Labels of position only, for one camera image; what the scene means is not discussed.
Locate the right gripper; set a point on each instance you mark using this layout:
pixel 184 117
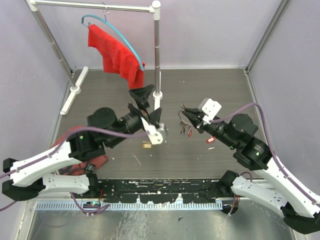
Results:
pixel 195 117

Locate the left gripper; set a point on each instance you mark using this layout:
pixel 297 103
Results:
pixel 141 96

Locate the wire keyring with keys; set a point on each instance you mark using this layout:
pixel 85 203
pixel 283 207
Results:
pixel 185 126

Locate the small key red tag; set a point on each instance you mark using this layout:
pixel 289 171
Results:
pixel 189 133

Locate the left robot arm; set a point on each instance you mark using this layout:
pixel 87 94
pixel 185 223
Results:
pixel 29 178

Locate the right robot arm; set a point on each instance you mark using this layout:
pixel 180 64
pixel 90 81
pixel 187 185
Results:
pixel 291 199

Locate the key with red tag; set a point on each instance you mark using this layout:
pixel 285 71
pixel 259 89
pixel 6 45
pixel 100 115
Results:
pixel 210 140

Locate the key with yellow tag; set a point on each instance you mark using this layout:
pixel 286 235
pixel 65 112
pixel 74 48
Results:
pixel 147 145

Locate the red shirt on hanger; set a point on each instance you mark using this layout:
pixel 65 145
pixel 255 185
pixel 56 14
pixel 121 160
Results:
pixel 116 58

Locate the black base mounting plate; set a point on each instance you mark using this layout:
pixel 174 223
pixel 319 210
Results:
pixel 156 191

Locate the maroon shirt on table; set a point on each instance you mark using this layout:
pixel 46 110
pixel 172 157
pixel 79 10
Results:
pixel 83 167

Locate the metal clothes rack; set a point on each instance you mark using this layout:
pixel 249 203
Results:
pixel 60 21

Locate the blue clothes hanger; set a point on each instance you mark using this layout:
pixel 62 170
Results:
pixel 126 42

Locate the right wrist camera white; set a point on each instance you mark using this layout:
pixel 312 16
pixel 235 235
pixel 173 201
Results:
pixel 210 109

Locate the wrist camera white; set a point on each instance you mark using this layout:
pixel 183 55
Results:
pixel 210 109
pixel 156 135

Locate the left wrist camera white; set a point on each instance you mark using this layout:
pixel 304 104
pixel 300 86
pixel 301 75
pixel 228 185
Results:
pixel 156 135

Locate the white slotted cable duct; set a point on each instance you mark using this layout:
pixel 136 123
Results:
pixel 69 205

